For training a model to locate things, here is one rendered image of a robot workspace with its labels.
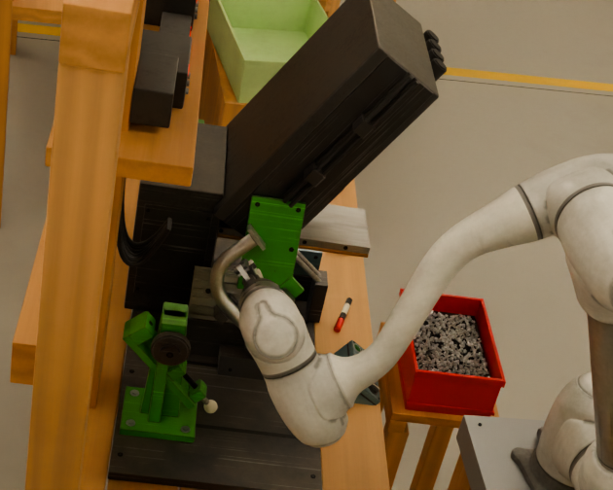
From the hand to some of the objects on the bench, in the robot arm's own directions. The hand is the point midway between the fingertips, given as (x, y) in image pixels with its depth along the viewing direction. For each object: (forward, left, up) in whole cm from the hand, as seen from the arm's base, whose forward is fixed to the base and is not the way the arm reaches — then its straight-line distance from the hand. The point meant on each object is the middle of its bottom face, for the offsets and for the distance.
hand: (251, 273), depth 238 cm
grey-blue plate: (-23, -36, -34) cm, 54 cm away
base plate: (-6, -30, -36) cm, 47 cm away
